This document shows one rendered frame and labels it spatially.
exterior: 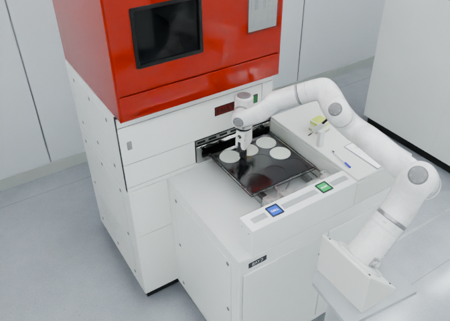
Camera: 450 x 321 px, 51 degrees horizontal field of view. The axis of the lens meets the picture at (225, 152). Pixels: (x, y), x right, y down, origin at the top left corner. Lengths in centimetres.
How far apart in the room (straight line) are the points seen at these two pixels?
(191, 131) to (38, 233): 154
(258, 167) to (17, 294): 163
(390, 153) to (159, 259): 138
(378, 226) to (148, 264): 131
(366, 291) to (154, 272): 132
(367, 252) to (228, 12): 108
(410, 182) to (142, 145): 111
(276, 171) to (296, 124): 33
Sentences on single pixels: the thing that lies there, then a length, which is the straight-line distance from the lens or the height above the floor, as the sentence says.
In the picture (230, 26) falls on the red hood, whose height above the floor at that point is 152.
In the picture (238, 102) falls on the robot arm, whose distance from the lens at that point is 207.
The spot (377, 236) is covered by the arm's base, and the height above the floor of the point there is 103.
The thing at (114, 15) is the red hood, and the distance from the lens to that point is 179.
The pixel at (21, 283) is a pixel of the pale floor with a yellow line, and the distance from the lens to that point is 314.
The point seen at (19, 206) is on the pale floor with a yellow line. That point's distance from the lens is 365.
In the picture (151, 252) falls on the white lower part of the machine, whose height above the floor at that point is 38.
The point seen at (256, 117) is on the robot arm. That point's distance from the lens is 201.
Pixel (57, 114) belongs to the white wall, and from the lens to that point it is 364.
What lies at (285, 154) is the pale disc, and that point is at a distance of 230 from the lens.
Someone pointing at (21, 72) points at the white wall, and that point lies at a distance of 345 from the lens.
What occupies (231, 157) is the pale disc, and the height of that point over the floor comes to 90.
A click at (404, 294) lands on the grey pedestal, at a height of 82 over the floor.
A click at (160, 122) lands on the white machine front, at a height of 114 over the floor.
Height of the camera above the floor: 226
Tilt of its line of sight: 36 degrees down
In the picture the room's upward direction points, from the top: 1 degrees counter-clockwise
